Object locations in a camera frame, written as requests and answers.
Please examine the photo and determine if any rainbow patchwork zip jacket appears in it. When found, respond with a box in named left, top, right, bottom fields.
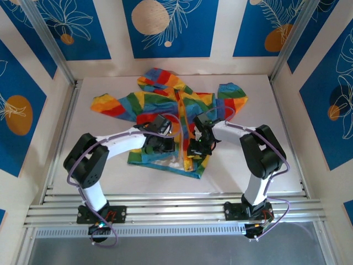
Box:
left=90, top=67, right=249, bottom=180

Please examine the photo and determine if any grey metal sheet panel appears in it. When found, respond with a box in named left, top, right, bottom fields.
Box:
left=26, top=220, right=330, bottom=265

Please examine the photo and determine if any aluminium front rail beam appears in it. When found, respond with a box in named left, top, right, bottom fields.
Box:
left=23, top=193, right=329, bottom=229

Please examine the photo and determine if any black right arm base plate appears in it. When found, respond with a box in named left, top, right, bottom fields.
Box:
left=223, top=201, right=274, bottom=221

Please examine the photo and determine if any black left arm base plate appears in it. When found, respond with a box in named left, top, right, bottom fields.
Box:
left=76, top=204, right=127, bottom=224

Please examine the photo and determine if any grey slotted cable duct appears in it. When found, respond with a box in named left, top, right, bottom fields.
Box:
left=35, top=224, right=247, bottom=240

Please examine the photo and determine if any aluminium side rail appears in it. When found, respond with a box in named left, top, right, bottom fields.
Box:
left=40, top=79, right=81, bottom=205
left=269, top=74, right=309, bottom=197

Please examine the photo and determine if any blue floral wall panel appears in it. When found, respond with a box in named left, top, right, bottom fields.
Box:
left=299, top=26, right=353, bottom=171
left=233, top=0, right=313, bottom=58
left=0, top=0, right=58, bottom=80
left=122, top=0, right=219, bottom=59
left=0, top=38, right=48, bottom=178
left=286, top=0, right=353, bottom=74
left=27, top=0, right=112, bottom=62

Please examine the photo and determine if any aluminium frame post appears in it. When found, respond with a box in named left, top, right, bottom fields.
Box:
left=269, top=0, right=324, bottom=84
left=19, top=0, right=77, bottom=85

